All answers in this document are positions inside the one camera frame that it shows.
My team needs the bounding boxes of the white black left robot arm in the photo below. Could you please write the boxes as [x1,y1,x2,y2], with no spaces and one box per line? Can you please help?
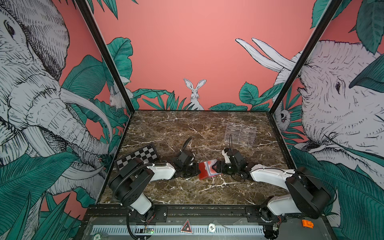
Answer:
[109,150,200,216]

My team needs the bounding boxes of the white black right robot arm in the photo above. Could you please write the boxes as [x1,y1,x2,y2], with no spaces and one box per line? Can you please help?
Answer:
[212,148,332,223]

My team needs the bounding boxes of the clear acrylic compartment organizer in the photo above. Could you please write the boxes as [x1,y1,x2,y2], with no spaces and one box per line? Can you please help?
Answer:
[224,123,257,148]

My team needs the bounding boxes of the black white checkerboard calibration board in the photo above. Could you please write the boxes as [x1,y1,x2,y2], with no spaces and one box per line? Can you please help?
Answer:
[115,144,160,171]

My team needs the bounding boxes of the red warning triangle sticker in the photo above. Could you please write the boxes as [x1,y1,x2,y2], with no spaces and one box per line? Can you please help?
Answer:
[180,219,193,234]

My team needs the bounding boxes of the round white sticker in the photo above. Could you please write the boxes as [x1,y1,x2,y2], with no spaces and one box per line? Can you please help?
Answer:
[208,223,216,233]

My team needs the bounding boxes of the orange small connector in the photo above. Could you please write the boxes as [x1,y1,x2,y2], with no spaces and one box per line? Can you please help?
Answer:
[302,220,314,229]

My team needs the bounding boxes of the white ventilation grille strip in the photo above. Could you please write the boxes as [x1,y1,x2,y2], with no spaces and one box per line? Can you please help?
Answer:
[90,225,265,236]

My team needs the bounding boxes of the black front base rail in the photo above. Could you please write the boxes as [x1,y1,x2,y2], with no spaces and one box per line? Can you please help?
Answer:
[84,204,266,224]

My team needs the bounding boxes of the black right corner frame post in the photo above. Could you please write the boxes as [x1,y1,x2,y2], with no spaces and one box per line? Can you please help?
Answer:
[269,0,342,115]

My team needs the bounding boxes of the black corner frame post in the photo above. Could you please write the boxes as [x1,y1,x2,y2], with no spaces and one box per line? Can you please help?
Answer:
[269,0,342,115]
[76,0,135,114]

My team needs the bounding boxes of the black left corner frame post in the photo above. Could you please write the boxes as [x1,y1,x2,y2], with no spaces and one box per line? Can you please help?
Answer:
[76,0,135,114]

